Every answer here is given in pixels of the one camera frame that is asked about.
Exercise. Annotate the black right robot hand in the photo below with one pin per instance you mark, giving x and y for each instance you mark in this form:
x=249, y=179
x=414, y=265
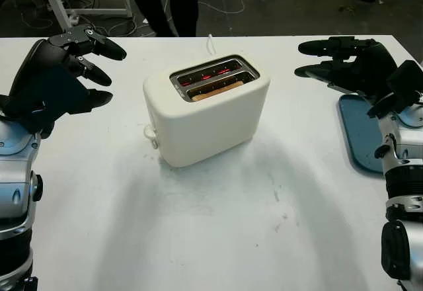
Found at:
x=371, y=66

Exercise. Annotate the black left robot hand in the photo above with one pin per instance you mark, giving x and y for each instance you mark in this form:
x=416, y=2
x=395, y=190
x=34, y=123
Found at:
x=43, y=56

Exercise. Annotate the toast slice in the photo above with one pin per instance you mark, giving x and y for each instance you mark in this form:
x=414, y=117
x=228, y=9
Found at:
x=218, y=90

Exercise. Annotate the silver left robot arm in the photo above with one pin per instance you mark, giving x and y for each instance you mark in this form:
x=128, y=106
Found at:
x=13, y=172

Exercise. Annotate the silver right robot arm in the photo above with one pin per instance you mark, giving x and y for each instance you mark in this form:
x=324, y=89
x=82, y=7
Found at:
x=404, y=188

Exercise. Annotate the person in black trousers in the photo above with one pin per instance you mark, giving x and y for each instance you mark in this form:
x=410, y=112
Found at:
x=165, y=6

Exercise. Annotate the cream white two-slot toaster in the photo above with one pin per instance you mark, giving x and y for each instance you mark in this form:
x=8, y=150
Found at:
x=205, y=129

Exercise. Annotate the white power strip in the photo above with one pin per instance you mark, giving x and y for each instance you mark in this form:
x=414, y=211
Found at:
x=74, y=18

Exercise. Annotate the blue plastic tray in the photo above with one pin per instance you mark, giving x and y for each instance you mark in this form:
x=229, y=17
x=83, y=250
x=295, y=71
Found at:
x=360, y=132

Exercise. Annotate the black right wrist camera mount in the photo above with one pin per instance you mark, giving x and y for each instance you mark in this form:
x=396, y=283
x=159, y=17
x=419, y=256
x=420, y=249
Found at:
x=403, y=84

